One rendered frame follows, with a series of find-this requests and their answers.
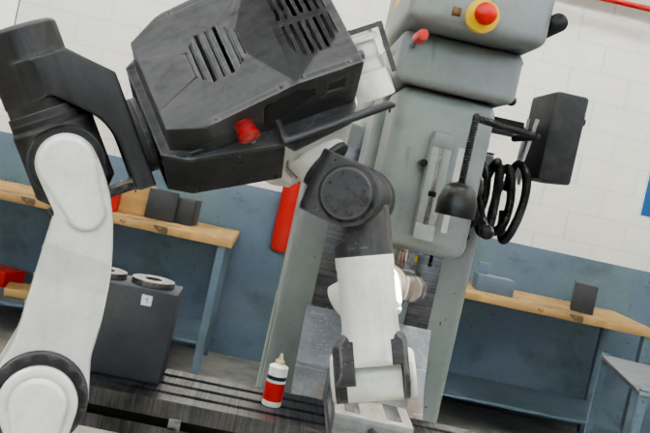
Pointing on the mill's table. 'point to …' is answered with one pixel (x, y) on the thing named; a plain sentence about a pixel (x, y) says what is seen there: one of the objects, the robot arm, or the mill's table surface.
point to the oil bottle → (275, 383)
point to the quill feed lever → (484, 215)
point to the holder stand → (136, 327)
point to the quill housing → (437, 116)
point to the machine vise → (363, 416)
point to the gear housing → (456, 69)
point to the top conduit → (557, 24)
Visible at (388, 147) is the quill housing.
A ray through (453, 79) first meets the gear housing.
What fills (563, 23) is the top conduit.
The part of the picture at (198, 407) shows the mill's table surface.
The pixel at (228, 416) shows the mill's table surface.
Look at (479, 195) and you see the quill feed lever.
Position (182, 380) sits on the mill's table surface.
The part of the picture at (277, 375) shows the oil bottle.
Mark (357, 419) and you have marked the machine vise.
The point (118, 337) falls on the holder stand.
